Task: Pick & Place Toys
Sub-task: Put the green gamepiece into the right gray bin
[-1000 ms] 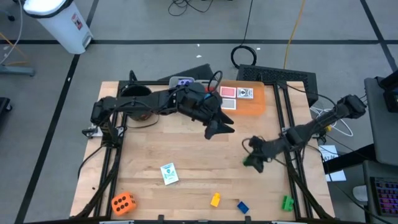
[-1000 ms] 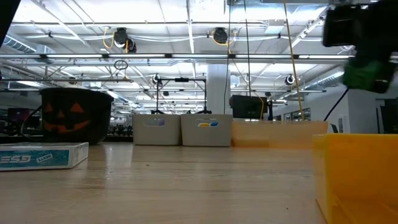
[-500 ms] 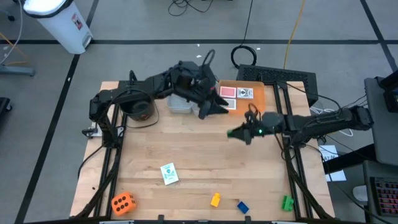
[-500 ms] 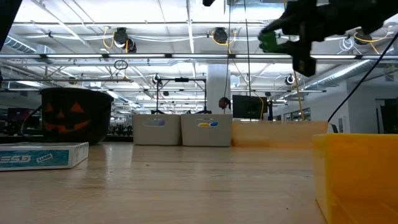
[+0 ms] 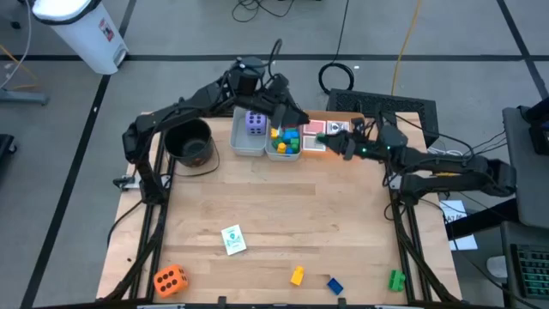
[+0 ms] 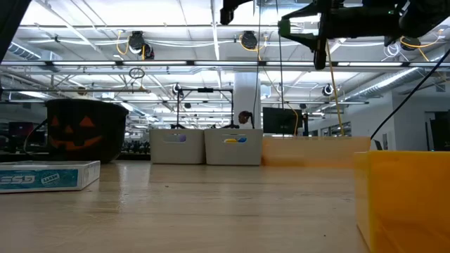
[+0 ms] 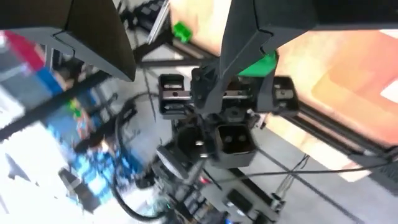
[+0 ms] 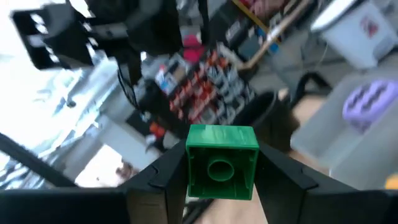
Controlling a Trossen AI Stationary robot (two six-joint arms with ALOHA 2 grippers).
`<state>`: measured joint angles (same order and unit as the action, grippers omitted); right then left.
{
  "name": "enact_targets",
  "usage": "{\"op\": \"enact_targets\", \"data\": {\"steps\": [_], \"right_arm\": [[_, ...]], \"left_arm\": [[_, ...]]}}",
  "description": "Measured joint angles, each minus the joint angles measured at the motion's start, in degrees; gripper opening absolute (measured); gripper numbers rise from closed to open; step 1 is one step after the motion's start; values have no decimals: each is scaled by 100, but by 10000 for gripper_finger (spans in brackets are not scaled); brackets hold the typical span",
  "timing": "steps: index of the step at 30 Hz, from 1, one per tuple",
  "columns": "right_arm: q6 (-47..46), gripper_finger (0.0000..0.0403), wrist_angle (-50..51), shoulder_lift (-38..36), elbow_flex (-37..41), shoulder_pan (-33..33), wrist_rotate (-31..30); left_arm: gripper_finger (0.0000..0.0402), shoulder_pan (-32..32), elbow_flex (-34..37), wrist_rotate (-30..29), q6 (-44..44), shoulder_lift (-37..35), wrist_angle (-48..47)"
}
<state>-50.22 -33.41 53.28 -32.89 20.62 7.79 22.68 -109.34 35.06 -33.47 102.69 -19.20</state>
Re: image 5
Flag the red card deck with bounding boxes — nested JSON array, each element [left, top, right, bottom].
[[303, 118, 328, 136]]

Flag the black coiled cable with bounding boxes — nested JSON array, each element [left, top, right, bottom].
[[317, 0, 356, 96]]

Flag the yellow cable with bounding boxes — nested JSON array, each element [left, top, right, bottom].
[[389, 0, 424, 96]]

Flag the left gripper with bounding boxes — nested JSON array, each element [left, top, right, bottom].
[[252, 72, 311, 129]]

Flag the orange foam dice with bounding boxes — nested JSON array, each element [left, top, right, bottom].
[[153, 264, 190, 299]]

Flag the black desk device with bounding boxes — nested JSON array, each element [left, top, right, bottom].
[[517, 97, 549, 156]]

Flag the black pumpkin-face bucket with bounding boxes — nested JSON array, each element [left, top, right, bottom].
[[164, 116, 220, 178]]

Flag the black floor cable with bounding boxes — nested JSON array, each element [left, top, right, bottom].
[[231, 0, 297, 23]]

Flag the black desk foot bar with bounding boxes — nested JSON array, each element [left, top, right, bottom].
[[445, 197, 520, 241]]

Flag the white card green emblem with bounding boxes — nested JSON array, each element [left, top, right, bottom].
[[220, 223, 248, 257]]

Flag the black chair base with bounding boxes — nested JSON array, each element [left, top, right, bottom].
[[0, 133, 18, 167]]

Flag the white trash bin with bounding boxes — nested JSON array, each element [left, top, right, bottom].
[[32, 0, 130, 76]]

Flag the translucent orange tray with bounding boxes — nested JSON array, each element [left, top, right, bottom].
[[301, 110, 368, 162]]

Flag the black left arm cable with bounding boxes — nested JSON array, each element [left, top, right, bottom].
[[265, 38, 284, 81]]

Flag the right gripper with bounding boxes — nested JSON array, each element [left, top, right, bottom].
[[322, 118, 387, 162]]

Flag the white computer mouse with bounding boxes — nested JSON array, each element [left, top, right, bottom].
[[486, 255, 510, 279]]

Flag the white paper sheet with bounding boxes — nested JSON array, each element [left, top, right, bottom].
[[438, 199, 479, 252]]

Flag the purple foam dice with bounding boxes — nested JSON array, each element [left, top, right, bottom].
[[244, 110, 267, 136]]

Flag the dark blue toy brick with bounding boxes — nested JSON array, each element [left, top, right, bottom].
[[327, 277, 345, 296]]

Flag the white floor cable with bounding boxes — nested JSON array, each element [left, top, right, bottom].
[[0, 0, 34, 89]]

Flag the grey stand base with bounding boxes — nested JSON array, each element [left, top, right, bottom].
[[0, 88, 51, 106]]

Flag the black perforated metal panel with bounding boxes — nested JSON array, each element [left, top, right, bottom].
[[325, 88, 440, 147]]

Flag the black aluminium table frame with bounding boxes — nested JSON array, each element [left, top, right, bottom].
[[102, 110, 456, 308]]

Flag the grey desk with keyboard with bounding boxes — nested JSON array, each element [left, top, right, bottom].
[[500, 221, 549, 309]]

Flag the backlit keyboard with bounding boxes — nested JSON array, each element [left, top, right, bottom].
[[510, 243, 549, 300]]

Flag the grey plastic bin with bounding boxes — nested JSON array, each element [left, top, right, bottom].
[[264, 122, 303, 163], [230, 106, 268, 157]]

